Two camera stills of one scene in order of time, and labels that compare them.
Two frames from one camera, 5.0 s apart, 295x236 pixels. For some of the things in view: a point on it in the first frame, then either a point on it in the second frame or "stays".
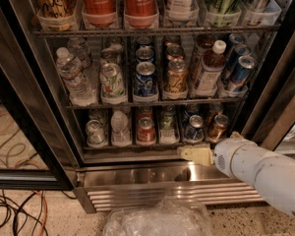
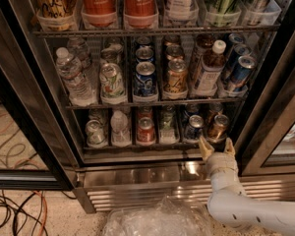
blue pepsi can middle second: (145, 53) stays
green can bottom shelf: (168, 118) stays
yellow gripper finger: (236, 135) -> (229, 147)
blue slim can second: (239, 51) stays
